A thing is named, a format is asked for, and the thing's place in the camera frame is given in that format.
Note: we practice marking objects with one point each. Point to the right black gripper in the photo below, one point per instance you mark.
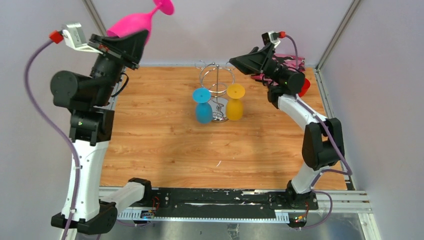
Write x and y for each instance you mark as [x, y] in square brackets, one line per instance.
[255, 62]

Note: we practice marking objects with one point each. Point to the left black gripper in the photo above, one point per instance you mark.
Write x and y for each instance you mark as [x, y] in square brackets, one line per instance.
[129, 49]

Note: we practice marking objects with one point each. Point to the magenta wine glass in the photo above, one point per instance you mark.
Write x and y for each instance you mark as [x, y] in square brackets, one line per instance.
[136, 22]

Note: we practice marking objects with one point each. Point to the yellow wine glass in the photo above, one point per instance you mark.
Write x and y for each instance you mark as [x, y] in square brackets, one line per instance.
[234, 107]

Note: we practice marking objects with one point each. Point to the chrome wine glass rack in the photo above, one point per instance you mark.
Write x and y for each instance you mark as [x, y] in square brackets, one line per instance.
[218, 89]

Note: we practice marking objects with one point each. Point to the red wine glass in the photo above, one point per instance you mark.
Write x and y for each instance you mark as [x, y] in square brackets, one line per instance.
[305, 87]

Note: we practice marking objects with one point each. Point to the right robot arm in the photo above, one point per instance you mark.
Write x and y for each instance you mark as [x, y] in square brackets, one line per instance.
[323, 143]

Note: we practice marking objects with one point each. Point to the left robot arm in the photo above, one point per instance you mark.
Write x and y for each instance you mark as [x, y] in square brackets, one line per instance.
[91, 124]

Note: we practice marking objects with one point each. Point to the blue wine glass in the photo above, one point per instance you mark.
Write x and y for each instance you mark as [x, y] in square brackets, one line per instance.
[203, 110]

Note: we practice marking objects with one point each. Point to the pink camouflage cloth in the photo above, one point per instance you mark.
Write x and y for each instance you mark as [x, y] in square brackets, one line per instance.
[294, 63]

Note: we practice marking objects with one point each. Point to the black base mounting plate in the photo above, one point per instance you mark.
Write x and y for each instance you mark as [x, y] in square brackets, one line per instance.
[223, 203]

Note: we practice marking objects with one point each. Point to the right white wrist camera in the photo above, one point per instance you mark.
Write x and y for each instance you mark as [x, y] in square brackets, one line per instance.
[271, 37]

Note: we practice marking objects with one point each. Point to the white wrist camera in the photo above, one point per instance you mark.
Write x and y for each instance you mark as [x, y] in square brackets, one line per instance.
[74, 38]
[271, 37]

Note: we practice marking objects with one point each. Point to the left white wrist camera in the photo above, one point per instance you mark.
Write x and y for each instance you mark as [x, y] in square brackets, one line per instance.
[74, 38]

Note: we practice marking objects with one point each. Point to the aluminium frame rail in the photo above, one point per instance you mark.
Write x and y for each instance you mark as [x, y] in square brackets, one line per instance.
[331, 202]

